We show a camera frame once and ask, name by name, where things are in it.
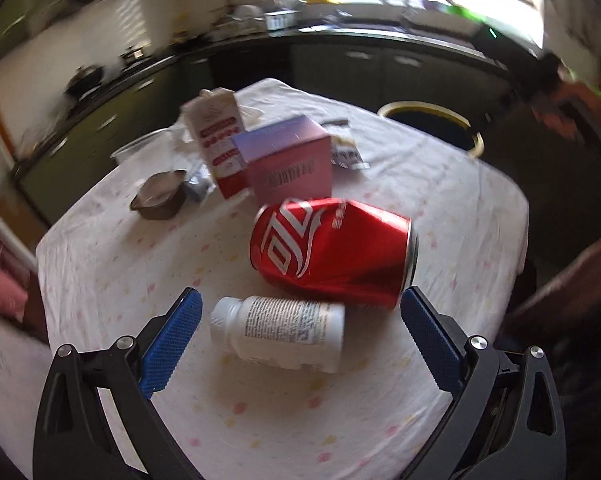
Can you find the pink and purple cardboard box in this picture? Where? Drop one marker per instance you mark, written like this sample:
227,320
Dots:
290,170

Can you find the person's right hand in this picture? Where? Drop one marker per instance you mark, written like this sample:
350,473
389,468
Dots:
575,110

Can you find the red striped apron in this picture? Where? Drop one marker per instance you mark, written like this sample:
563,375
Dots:
0,280

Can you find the red and white milk carton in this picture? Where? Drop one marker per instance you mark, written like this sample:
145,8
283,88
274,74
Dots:
215,130

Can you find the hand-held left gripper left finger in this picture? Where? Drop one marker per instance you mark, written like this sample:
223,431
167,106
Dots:
173,345

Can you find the white framed glass door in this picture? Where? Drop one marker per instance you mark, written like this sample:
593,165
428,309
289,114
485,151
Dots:
10,237

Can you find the white plastic pill bottle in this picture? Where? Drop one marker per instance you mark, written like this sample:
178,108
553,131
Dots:
285,332

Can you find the small silver foil wrapper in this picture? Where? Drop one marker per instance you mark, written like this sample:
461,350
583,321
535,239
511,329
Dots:
196,187

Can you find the metal dish rack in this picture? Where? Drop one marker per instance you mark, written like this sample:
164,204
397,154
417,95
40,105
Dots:
283,20

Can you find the green kitchen cabinets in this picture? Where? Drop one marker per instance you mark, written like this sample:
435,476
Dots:
105,125

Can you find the brown square plastic cup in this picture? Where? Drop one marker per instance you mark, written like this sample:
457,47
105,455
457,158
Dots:
155,205

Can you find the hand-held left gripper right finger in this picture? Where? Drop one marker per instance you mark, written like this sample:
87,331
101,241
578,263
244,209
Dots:
430,340

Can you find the dented red soda can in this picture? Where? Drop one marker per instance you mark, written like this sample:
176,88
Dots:
330,255

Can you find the white dotted tablecloth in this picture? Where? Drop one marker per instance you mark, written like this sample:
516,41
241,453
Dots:
130,270

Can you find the silver foil sachet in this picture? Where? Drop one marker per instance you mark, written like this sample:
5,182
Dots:
343,152

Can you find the black bin with yellow rim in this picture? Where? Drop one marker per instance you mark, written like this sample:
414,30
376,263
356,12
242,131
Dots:
430,120

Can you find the clear plastic cup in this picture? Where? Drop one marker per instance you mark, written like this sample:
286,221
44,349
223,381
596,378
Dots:
145,147

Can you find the black wok with lid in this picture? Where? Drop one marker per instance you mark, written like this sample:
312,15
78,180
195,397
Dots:
85,80

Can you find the gas stove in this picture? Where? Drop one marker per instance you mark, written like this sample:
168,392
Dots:
115,72

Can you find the brown wooden furniture edge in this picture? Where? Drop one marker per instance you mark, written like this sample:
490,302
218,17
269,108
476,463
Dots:
565,282

